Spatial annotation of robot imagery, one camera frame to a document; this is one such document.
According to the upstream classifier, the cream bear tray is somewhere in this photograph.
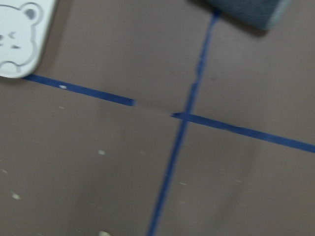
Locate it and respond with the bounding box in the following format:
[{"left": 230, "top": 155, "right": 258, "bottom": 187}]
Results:
[{"left": 0, "top": 0, "right": 58, "bottom": 79}]

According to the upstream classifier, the grey folded cloth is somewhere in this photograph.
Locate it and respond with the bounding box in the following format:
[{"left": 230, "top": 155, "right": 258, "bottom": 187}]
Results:
[{"left": 190, "top": 0, "right": 291, "bottom": 31}]

